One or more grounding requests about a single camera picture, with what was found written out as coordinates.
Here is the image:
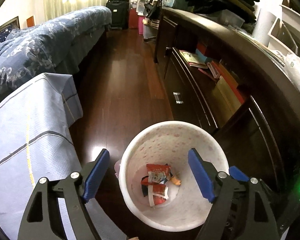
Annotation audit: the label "dark starry pillow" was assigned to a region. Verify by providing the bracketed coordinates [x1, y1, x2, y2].
[0, 29, 17, 47]

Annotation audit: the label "dark wooden bed headboard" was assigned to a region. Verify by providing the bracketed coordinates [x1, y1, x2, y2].
[0, 16, 20, 40]

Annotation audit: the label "gold flat box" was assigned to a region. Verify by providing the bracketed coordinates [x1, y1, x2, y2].
[216, 76, 240, 128]

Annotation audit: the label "clear plastic storage box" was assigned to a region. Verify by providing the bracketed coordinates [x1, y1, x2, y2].
[210, 9, 244, 29]

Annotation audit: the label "black suitcase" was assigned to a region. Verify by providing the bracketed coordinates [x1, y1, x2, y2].
[106, 0, 130, 30]

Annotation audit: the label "white plastic bag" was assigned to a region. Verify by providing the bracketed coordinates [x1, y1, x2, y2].
[285, 54, 300, 110]

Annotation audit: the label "pile of black clothes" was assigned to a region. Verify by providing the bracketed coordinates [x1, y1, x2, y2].
[181, 0, 260, 24]

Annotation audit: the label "dark wooden cabinet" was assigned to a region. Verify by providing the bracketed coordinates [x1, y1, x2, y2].
[154, 6, 300, 205]

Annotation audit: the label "red suitcase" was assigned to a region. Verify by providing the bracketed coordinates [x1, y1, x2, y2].
[129, 8, 140, 29]

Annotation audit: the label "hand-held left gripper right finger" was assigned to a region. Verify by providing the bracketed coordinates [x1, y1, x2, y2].
[187, 148, 277, 240]

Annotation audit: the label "pink plastic container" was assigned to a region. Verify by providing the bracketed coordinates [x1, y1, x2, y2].
[138, 16, 147, 35]

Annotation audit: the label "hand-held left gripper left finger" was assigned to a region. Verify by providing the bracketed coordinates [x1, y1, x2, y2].
[17, 149, 110, 240]

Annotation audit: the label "green book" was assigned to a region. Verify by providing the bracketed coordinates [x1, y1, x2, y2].
[179, 50, 208, 68]

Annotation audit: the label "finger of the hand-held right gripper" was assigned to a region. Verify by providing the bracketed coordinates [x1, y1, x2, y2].
[228, 166, 250, 183]

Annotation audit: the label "blue-grey striped tablecloth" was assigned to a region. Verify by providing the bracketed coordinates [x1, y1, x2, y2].
[0, 72, 130, 240]

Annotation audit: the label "white open boxes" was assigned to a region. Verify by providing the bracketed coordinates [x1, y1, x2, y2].
[267, 0, 300, 55]

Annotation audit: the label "white cylinder appliance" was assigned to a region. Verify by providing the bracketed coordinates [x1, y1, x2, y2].
[252, 7, 277, 47]

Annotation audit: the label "red snack wrapper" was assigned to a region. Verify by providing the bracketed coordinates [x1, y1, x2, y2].
[141, 184, 170, 207]
[141, 163, 172, 187]

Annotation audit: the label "blue patterned duvet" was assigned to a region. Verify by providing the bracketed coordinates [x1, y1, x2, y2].
[0, 6, 112, 105]

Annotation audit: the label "clear storage bin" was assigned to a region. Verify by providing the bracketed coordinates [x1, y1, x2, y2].
[143, 24, 157, 42]

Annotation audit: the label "white pink-dotted waste bin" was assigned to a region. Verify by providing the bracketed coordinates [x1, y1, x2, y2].
[114, 121, 230, 232]

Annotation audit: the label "black handbag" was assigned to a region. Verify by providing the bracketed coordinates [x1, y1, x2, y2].
[144, 2, 162, 20]

